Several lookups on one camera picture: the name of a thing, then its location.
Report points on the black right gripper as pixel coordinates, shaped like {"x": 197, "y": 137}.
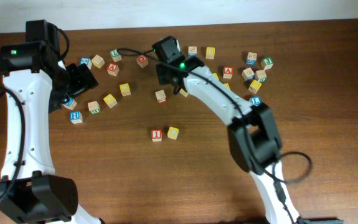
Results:
{"x": 162, "y": 78}

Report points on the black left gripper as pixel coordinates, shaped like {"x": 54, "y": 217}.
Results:
{"x": 85, "y": 81}

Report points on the yellow C letter block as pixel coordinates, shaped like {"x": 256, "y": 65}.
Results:
{"x": 172, "y": 133}

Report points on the red I letter block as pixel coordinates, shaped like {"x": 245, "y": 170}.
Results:
{"x": 156, "y": 135}

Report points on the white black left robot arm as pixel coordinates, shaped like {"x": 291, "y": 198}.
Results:
{"x": 36, "y": 82}

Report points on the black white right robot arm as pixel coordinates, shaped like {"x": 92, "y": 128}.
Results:
{"x": 253, "y": 137}

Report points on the blue H block upper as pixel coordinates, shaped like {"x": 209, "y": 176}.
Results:
{"x": 71, "y": 104}

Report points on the blue h block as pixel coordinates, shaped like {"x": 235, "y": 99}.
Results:
{"x": 71, "y": 104}
{"x": 76, "y": 117}

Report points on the yellow block centre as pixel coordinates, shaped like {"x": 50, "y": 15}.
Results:
{"x": 184, "y": 93}

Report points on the wooden block red side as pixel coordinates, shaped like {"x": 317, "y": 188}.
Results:
{"x": 161, "y": 96}

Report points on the wooden block blue side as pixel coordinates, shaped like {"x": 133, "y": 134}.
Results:
{"x": 192, "y": 51}
{"x": 248, "y": 74}

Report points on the red C letter block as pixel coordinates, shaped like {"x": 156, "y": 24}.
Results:
{"x": 142, "y": 61}

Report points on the plain wooden block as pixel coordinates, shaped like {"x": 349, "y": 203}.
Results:
{"x": 98, "y": 61}

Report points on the wooden block green side left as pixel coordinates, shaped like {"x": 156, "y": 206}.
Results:
{"x": 94, "y": 107}

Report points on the blue H block lower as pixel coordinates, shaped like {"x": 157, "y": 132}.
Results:
{"x": 76, "y": 117}

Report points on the yellow top block back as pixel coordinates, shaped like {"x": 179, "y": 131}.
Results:
{"x": 210, "y": 53}

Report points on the red A block left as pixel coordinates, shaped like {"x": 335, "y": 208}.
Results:
{"x": 112, "y": 69}

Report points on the red a block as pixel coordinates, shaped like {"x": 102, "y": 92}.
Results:
{"x": 228, "y": 72}
{"x": 112, "y": 69}

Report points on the yellow block left lower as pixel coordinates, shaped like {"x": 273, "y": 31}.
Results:
{"x": 110, "y": 100}

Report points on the yellow block left middle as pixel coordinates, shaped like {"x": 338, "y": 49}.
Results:
{"x": 125, "y": 89}

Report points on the green L letter block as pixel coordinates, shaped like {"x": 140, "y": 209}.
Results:
{"x": 115, "y": 55}

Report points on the red A block right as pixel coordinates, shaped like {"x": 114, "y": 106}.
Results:
{"x": 228, "y": 72}

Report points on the wooden block blue side right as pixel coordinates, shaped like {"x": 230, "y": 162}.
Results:
{"x": 248, "y": 74}

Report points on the blue X side block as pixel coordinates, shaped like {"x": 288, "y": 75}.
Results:
{"x": 251, "y": 58}

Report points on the blue L letter block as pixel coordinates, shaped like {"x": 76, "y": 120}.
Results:
{"x": 255, "y": 100}

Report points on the wooden block green R side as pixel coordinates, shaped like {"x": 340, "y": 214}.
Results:
{"x": 260, "y": 75}

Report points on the green J letter block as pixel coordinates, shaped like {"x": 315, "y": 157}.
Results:
{"x": 266, "y": 63}

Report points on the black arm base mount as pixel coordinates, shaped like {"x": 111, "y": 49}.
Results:
{"x": 314, "y": 221}

